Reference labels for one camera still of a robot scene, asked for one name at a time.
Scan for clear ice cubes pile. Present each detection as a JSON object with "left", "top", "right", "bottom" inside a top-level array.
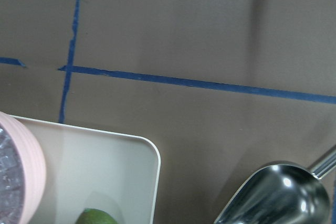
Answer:
[{"left": 1, "top": 129, "right": 22, "bottom": 223}]

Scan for steel ice scoop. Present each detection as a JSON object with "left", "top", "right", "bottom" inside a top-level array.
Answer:
[{"left": 214, "top": 147, "right": 335, "bottom": 223}]

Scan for green avocado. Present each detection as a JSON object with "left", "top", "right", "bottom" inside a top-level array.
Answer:
[{"left": 75, "top": 208, "right": 118, "bottom": 224}]

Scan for pink bowl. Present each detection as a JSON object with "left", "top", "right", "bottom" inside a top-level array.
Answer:
[{"left": 1, "top": 112, "right": 47, "bottom": 223}]

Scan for cream plastic tray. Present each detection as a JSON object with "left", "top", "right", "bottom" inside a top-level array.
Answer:
[{"left": 18, "top": 117, "right": 161, "bottom": 223}]

